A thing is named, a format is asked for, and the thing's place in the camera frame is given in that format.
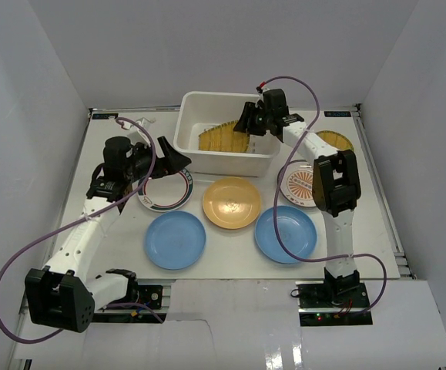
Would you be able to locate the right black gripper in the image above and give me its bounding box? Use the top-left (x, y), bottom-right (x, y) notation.
top-left (233, 103), bottom-right (273, 137)

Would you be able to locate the square woven bamboo tray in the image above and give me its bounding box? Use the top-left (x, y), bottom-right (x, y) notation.
top-left (198, 120), bottom-right (250, 153)

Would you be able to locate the white plate green red rim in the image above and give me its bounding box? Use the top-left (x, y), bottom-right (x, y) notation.
top-left (138, 169), bottom-right (193, 213)

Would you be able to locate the white plate orange sunburst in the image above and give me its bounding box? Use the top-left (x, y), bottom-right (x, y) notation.
top-left (280, 160), bottom-right (316, 208)

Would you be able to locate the round woven bamboo tray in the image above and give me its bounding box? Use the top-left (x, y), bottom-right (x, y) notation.
top-left (316, 130), bottom-right (354, 151)

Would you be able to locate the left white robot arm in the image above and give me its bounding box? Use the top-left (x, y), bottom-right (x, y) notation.
top-left (25, 136), bottom-right (191, 333)

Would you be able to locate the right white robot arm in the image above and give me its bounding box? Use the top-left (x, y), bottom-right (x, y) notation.
top-left (233, 86), bottom-right (361, 308)

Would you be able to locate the white plastic bin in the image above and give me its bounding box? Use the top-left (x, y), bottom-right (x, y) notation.
top-left (173, 92), bottom-right (280, 177)

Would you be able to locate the yellow plastic plate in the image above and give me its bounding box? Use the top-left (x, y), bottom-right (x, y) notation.
top-left (202, 177), bottom-right (262, 230)

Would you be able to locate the left blue plastic plate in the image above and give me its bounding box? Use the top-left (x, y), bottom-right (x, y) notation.
top-left (143, 210), bottom-right (206, 271)

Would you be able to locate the blue plastic plate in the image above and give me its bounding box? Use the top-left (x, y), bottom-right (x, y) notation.
top-left (254, 206), bottom-right (317, 264)
top-left (143, 210), bottom-right (206, 271)

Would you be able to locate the right blue plastic plate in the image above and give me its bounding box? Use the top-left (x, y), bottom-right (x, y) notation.
top-left (254, 206), bottom-right (317, 264)

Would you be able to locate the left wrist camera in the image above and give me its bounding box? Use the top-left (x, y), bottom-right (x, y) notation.
top-left (122, 117), bottom-right (156, 146)

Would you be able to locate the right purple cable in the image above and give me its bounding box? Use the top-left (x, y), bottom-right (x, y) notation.
top-left (257, 76), bottom-right (388, 318)

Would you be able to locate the purple cable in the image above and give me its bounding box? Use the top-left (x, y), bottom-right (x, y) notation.
top-left (257, 76), bottom-right (388, 318)
top-left (0, 117), bottom-right (166, 343)

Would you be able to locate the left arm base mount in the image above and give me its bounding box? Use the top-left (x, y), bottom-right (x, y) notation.
top-left (103, 284), bottom-right (166, 324)

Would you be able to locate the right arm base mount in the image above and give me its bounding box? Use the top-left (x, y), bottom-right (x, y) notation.
top-left (290, 283), bottom-right (373, 328)

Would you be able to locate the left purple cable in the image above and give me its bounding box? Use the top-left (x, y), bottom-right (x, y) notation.
top-left (0, 117), bottom-right (166, 343)

